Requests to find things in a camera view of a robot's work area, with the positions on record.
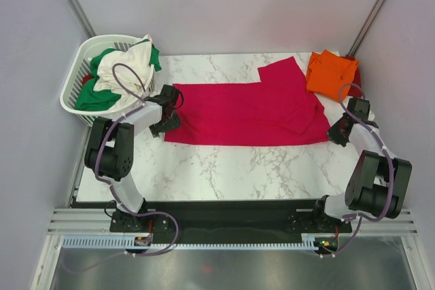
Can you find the white t shirt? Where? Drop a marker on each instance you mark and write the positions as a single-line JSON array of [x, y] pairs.
[[125, 73]]

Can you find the white plastic laundry basket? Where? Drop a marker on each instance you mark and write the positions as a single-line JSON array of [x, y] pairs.
[[81, 67]]

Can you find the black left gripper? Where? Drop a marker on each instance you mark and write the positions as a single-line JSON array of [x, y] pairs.
[[175, 123]]

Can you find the folded orange t shirt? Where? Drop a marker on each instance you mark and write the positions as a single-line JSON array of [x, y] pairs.
[[329, 74]]

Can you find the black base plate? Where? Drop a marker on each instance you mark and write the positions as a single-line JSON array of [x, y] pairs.
[[233, 222]]

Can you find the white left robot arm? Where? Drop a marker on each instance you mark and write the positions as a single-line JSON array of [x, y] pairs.
[[110, 149]]

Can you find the white slotted cable duct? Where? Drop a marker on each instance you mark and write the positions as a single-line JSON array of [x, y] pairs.
[[308, 243]]

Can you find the dark red t shirt in basket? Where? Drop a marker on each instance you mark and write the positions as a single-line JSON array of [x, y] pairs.
[[89, 81]]

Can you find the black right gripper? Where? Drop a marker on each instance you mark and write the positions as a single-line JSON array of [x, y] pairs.
[[332, 134]]

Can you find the pink t shirt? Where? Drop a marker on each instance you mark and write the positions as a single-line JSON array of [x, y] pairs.
[[276, 111]]

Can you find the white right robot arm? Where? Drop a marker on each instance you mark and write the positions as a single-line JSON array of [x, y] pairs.
[[379, 181]]

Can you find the green t shirt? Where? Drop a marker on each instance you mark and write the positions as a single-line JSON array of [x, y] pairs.
[[89, 100]]

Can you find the aluminium frame rail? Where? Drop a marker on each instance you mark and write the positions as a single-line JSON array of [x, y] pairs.
[[96, 222]]

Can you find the right corner metal post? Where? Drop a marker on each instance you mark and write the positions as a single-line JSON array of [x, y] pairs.
[[366, 26]]

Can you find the folded dark red t shirt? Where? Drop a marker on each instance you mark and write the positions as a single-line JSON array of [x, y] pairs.
[[356, 89]]

